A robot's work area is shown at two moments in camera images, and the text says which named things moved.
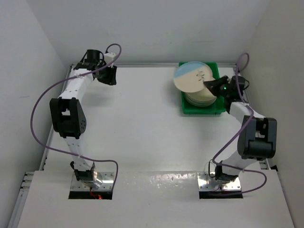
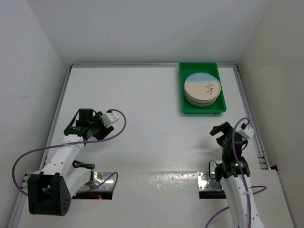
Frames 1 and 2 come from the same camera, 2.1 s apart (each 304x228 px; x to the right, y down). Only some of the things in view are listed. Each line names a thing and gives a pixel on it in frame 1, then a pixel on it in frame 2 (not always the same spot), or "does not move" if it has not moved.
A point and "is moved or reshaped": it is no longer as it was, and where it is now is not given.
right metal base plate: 206,183 does not move
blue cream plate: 189,77 is moved or reshaped
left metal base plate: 102,181 does not move
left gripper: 111,79 → 104,130
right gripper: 213,85 → 223,128
